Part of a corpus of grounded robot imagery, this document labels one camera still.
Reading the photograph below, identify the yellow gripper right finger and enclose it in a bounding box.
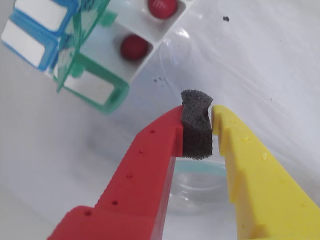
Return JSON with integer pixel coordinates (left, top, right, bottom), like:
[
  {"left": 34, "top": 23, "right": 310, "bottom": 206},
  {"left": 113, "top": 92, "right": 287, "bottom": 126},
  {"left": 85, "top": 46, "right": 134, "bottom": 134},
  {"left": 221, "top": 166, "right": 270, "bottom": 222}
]
[{"left": 211, "top": 104, "right": 320, "bottom": 240}]

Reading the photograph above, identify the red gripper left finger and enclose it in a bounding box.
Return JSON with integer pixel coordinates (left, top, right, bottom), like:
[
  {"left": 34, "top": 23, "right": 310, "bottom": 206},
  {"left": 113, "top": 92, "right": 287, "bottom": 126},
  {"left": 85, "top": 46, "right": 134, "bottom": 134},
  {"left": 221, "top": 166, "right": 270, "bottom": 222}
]
[{"left": 46, "top": 89, "right": 214, "bottom": 240}]

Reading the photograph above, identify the red ball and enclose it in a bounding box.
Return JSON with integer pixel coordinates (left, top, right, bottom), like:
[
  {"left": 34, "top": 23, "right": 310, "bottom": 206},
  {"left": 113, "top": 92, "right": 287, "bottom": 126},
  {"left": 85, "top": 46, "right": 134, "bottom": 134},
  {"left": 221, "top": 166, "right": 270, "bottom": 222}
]
[
  {"left": 119, "top": 34, "right": 150, "bottom": 61},
  {"left": 146, "top": 0, "right": 179, "bottom": 20}
]

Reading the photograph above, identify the clear glass bowl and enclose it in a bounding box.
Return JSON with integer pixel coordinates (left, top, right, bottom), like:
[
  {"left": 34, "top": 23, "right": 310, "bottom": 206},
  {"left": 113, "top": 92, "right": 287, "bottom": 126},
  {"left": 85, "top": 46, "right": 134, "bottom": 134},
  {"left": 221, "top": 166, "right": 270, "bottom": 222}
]
[{"left": 167, "top": 159, "right": 237, "bottom": 218}]

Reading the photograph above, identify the white tablecloth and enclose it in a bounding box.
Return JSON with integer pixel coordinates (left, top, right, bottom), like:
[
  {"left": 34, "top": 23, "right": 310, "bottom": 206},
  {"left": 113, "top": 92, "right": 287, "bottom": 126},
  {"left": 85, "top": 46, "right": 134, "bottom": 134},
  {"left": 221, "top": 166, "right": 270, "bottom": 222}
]
[{"left": 0, "top": 0, "right": 320, "bottom": 240}]

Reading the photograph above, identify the green blue pill organizer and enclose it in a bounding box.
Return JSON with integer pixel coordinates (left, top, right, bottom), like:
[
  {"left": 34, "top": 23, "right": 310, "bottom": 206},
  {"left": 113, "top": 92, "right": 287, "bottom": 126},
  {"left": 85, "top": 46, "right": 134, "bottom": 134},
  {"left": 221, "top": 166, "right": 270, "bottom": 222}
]
[{"left": 0, "top": 0, "right": 197, "bottom": 116}]

